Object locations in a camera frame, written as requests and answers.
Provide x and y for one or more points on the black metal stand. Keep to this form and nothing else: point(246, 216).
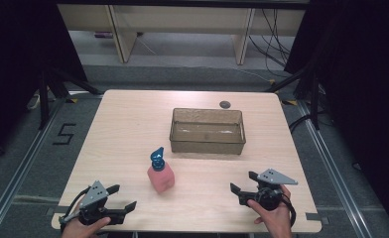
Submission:
point(44, 99)
point(314, 99)

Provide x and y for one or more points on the clear brown plastic box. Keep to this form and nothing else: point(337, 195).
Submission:
point(207, 139)

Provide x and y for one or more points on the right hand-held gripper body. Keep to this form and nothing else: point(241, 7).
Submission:
point(269, 191)

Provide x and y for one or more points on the white power strip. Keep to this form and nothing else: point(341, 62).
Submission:
point(33, 101)

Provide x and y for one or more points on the light wooden bench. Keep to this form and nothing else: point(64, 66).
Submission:
point(182, 20)

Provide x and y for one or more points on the dark round table grommet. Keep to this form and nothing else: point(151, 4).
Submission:
point(225, 104)

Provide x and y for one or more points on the black curtain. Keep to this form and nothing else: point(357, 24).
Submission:
point(364, 82)
point(17, 49)

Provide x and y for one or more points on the person's left hand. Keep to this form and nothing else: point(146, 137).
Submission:
point(83, 228)

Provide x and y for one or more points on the person's right hand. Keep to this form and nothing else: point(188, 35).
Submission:
point(277, 219)

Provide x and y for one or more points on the grey tape strip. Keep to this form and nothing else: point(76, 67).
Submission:
point(312, 216)
point(55, 210)

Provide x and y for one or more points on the aluminium floor rail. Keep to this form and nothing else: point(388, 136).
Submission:
point(331, 172)
point(20, 172)

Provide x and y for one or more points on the yellow tape piece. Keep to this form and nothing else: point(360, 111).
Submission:
point(290, 102)
point(72, 100)

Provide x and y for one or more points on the black tape floor mark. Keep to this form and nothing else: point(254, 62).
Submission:
point(64, 134)

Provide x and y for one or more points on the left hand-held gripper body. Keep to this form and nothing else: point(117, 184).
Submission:
point(95, 195)

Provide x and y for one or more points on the pink bottle with blue pump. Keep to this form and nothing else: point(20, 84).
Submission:
point(161, 177)

